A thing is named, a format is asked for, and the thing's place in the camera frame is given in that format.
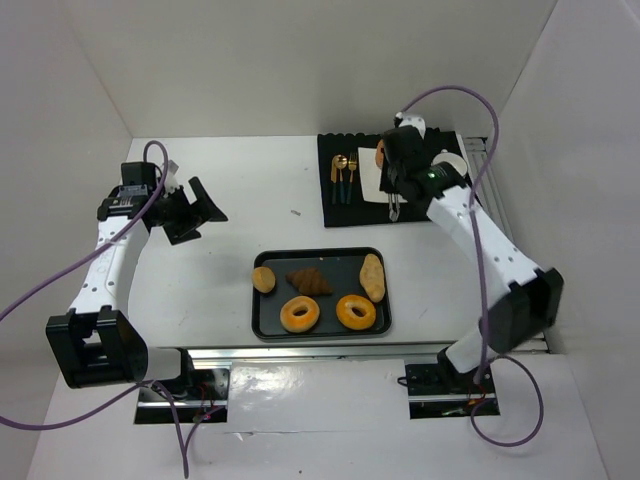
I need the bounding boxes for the small orange round bun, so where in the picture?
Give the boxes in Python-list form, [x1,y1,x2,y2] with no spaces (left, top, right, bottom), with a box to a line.
[375,140,385,169]

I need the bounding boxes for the metal tongs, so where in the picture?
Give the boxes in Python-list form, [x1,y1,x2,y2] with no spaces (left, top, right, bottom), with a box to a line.
[387,166,400,223]

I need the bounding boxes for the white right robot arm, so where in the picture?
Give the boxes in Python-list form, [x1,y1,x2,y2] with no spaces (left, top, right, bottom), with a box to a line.
[243,119,564,383]

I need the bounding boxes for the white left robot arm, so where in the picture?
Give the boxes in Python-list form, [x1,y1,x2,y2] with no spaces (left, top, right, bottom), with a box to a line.
[45,178,226,388]

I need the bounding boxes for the oblong pale bread roll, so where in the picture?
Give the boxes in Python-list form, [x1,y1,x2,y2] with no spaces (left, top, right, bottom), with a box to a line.
[359,254,386,303]

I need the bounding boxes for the white square plate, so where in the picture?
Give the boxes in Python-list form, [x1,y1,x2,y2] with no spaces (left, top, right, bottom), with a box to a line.
[357,147,389,204]

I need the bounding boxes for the black placemat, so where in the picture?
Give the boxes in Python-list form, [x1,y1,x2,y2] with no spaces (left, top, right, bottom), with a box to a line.
[316,128,487,229]

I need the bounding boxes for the round yellow muffin bun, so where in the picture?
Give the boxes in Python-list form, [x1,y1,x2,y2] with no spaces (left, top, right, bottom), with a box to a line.
[251,266,276,294]

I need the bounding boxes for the brown chocolate croissant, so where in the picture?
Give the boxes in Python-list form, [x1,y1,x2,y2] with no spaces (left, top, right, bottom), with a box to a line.
[285,267,333,297]

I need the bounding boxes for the orange glazed donut left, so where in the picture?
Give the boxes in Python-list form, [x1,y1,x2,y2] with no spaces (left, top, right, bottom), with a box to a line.
[280,296,320,333]

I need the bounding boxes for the orange glazed donut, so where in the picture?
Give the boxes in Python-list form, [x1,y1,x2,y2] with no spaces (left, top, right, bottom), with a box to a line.
[280,296,320,333]
[336,295,377,331]

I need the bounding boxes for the black baking tray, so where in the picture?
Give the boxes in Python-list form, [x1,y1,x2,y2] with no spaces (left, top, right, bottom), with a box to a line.
[251,247,392,342]

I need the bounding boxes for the orange glazed donut right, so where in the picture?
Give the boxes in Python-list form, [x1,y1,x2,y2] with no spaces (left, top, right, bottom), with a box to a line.
[336,295,377,331]

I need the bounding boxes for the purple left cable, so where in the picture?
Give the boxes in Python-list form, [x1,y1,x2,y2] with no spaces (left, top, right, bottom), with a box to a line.
[0,141,231,479]

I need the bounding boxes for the purple cable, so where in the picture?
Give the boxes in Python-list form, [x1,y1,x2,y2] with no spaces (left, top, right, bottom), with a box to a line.
[399,84,545,447]
[0,141,231,479]

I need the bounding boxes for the white cup with handle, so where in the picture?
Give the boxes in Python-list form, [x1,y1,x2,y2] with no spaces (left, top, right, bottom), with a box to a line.
[432,149,468,177]

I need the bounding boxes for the gold fork teal handle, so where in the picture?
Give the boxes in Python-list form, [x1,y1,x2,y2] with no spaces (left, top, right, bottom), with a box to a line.
[346,152,358,205]

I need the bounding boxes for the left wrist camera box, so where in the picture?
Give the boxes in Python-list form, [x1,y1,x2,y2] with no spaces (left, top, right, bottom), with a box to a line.
[121,161,157,192]

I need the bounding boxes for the gold spoon teal handle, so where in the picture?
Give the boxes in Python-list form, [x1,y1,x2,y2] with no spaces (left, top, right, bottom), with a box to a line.
[333,154,348,204]

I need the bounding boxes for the gold knife teal handle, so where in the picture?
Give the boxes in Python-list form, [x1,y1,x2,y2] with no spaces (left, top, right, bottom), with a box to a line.
[330,156,338,205]

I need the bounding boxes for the aluminium rail right side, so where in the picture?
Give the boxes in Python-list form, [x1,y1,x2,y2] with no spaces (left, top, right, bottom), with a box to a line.
[458,134,550,354]

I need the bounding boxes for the aluminium rail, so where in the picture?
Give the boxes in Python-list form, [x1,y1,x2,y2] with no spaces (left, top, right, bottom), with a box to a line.
[188,342,449,362]
[458,134,550,354]

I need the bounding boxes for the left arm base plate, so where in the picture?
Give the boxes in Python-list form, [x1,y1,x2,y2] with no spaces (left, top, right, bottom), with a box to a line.
[134,366,230,425]

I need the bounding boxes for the aluminium rail front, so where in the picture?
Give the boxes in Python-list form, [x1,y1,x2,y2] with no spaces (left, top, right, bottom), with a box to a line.
[188,342,449,362]

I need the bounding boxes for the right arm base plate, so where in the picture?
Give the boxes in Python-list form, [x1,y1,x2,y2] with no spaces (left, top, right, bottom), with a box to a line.
[397,363,500,419]

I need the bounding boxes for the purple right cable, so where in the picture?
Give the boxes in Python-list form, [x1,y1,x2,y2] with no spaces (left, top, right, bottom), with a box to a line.
[399,84,545,447]

